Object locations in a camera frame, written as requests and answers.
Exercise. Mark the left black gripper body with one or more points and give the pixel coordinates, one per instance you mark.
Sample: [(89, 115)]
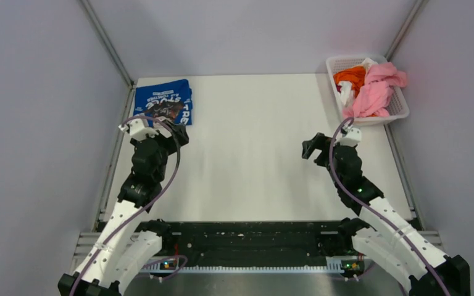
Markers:
[(175, 141)]

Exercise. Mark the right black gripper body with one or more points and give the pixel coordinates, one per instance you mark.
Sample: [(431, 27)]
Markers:
[(323, 158)]

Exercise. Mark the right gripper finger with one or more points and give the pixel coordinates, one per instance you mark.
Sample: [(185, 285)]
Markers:
[(320, 141), (308, 148)]

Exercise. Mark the pink t-shirt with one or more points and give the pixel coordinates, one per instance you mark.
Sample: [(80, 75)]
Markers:
[(376, 93)]

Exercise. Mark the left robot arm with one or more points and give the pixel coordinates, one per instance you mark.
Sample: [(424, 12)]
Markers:
[(111, 264)]

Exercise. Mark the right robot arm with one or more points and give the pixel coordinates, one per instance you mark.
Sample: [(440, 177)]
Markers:
[(379, 232)]

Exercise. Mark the folded blue graphic t-shirt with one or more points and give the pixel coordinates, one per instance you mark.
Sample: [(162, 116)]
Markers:
[(172, 100)]

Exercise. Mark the white t-shirt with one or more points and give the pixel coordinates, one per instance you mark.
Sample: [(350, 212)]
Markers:
[(346, 93)]

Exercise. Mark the orange t-shirt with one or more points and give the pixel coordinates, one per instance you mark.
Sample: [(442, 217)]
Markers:
[(354, 75)]

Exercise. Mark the white plastic basket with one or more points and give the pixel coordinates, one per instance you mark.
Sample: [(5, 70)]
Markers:
[(397, 108)]

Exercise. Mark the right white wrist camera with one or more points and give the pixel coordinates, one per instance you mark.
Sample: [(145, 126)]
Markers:
[(349, 136)]

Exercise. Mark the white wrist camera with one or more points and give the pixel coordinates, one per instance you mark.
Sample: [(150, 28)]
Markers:
[(349, 136), (140, 129)]

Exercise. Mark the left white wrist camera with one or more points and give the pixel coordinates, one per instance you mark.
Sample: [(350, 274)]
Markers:
[(140, 129)]

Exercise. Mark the aluminium frame rail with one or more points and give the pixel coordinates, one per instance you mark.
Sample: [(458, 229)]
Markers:
[(105, 40)]

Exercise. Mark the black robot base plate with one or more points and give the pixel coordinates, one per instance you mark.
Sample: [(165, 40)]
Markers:
[(255, 247)]

